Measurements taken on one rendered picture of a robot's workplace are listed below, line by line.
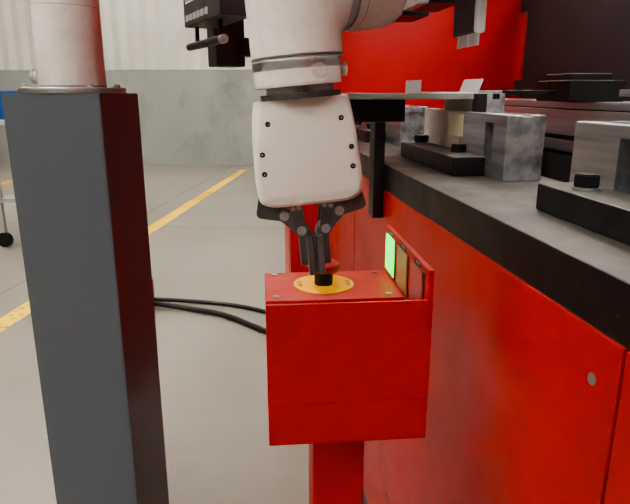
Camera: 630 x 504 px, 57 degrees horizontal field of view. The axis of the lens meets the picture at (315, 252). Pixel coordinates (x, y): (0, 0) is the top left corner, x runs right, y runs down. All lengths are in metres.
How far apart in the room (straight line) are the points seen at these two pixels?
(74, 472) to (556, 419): 1.06
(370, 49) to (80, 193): 1.13
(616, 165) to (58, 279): 0.96
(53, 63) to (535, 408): 0.96
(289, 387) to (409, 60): 1.54
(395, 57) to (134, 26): 7.09
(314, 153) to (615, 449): 0.34
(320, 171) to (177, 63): 8.12
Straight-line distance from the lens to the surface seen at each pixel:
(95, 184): 1.13
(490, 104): 1.01
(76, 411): 1.32
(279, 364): 0.57
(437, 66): 2.02
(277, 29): 0.53
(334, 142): 0.55
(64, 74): 1.17
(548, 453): 0.59
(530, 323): 0.58
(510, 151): 0.91
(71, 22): 1.18
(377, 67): 1.97
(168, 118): 8.71
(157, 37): 8.75
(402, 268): 0.66
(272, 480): 1.68
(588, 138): 0.72
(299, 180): 0.55
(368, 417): 0.61
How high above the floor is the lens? 1.00
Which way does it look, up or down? 15 degrees down
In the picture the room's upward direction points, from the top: straight up
